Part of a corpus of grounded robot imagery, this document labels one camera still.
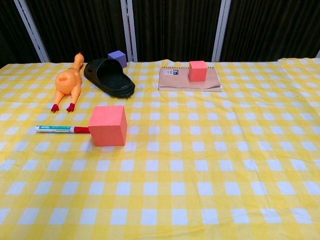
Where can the large red cube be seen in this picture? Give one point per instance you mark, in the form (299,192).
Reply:
(107,132)

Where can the white marker red cap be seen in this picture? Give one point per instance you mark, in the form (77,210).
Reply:
(55,129)

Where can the yellow checkered tablecloth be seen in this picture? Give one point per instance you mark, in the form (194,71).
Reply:
(175,175)

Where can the orange rubber chicken toy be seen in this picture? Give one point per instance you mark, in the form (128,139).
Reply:
(68,81)

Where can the brown spiral notebook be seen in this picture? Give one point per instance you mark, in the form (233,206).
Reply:
(175,81)

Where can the black rubber slipper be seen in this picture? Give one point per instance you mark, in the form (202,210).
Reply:
(117,87)

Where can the small red cube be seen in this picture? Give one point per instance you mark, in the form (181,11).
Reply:
(197,72)

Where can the purple cube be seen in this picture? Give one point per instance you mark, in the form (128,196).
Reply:
(120,57)

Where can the black pleated curtain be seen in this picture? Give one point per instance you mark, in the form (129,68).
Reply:
(175,25)

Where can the white aluminium frame post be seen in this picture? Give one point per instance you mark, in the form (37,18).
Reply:
(318,53)
(128,30)
(30,27)
(221,30)

